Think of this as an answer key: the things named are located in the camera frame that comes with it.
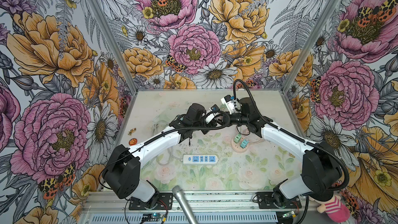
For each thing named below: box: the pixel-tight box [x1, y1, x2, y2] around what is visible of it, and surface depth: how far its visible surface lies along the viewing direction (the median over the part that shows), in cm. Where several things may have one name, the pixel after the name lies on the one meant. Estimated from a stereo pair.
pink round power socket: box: [231, 136, 249, 153], surface depth 91 cm
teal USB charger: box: [239, 138, 250, 149], surface depth 89 cm
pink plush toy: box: [308, 195, 351, 223], surface depth 70 cm
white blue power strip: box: [182, 154, 219, 165], surface depth 87 cm
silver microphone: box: [172, 185, 199, 224], surface depth 73 cm
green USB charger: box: [233, 133, 243, 144], surface depth 91 cm
